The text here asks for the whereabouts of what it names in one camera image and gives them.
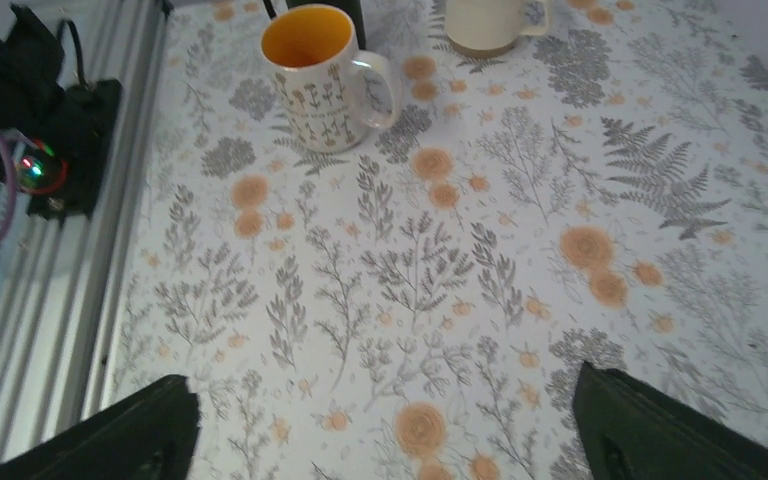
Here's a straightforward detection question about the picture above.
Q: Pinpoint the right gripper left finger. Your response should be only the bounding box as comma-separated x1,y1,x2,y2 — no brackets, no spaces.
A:
0,374,200,480

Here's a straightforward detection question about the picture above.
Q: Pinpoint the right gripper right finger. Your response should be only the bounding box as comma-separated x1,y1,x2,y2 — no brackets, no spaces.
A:
572,361,768,479

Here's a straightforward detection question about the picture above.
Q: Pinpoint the beige white ceramic mug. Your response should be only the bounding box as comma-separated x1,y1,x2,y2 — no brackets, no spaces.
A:
444,0,553,59

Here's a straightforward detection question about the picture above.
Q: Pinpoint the black matte mug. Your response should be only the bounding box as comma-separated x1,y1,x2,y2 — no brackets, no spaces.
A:
261,1,366,55

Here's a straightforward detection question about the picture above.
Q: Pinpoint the floral patterned table mat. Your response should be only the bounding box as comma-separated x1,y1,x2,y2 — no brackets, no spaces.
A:
104,1,768,479

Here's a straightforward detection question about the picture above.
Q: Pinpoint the aluminium mounting rail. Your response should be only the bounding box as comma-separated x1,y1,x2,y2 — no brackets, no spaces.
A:
0,1,171,464

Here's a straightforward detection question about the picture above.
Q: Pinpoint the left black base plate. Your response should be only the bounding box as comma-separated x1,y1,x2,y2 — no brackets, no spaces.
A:
0,4,123,219

